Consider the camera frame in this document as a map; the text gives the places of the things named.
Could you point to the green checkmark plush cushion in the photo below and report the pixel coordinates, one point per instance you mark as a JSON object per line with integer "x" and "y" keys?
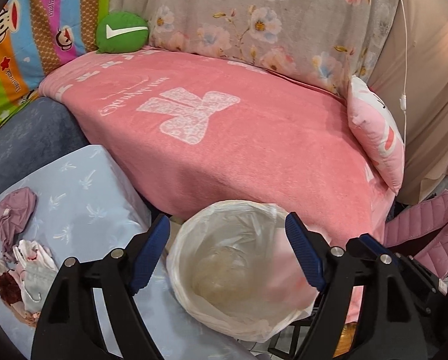
{"x": 121, "y": 32}

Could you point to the white cloth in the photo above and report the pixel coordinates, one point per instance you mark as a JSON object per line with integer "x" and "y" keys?
{"x": 36, "y": 271}

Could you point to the brown hair scrunchie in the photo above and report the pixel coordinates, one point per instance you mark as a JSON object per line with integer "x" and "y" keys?
{"x": 9, "y": 289}

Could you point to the grey floral quilt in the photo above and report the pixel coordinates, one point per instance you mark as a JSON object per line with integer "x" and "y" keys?
{"x": 318, "y": 42}

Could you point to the mauve drawstring pouch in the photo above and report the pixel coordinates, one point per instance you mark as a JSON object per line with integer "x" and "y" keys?
{"x": 16, "y": 209}

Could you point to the small pink cartoon pillow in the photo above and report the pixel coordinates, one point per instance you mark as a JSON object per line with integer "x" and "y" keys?
{"x": 376, "y": 130}

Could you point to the beige curtain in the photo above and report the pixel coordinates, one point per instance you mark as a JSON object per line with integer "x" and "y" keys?
{"x": 411, "y": 76}

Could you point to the pink towel blanket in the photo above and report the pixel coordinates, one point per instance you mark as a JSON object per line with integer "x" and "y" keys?
{"x": 190, "y": 130}

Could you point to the blue grey velvet cushion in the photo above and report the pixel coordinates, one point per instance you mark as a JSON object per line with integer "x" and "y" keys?
{"x": 42, "y": 132}

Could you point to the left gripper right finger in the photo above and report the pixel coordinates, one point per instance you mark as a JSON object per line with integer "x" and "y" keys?
{"x": 334, "y": 273}

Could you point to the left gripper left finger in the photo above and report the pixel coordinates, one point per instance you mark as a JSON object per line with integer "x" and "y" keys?
{"x": 90, "y": 311}

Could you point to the colourful monkey striped quilt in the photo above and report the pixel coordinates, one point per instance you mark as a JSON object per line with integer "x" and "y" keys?
{"x": 38, "y": 36}

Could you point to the white lined trash bin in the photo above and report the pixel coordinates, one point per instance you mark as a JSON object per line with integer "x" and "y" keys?
{"x": 281, "y": 293}

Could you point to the beige sheer stocking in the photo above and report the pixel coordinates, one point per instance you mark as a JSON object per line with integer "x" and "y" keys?
{"x": 223, "y": 276}

